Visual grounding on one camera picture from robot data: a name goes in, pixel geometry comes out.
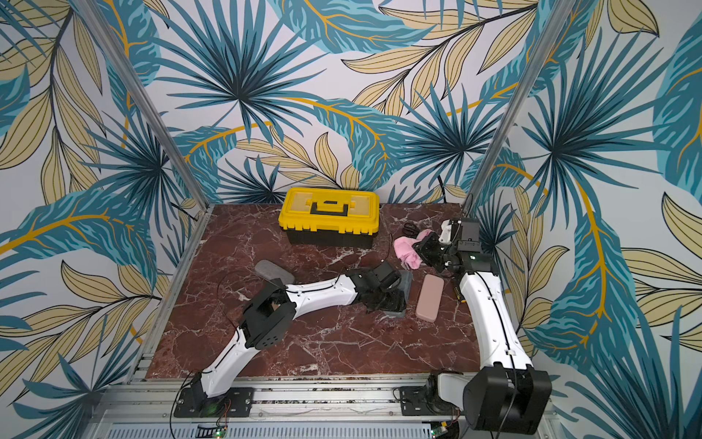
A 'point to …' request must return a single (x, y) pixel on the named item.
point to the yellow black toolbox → (327, 217)
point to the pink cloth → (407, 252)
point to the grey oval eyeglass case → (273, 272)
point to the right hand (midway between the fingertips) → (415, 244)
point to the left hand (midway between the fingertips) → (397, 309)
